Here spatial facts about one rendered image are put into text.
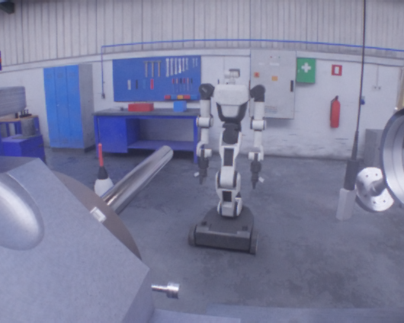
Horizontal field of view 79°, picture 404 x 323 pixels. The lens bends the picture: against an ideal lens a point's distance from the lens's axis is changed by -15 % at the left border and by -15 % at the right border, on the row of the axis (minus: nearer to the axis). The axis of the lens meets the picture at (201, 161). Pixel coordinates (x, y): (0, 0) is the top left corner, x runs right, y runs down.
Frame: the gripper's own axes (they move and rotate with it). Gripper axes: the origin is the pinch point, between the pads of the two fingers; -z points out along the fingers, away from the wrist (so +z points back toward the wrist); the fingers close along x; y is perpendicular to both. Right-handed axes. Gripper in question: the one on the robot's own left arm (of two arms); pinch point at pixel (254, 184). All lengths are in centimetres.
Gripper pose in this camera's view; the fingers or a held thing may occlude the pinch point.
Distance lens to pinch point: 239.2
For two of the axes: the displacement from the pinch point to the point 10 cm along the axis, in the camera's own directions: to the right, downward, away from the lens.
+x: -2.5, 0.8, -9.7
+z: 0.5, -9.9, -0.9
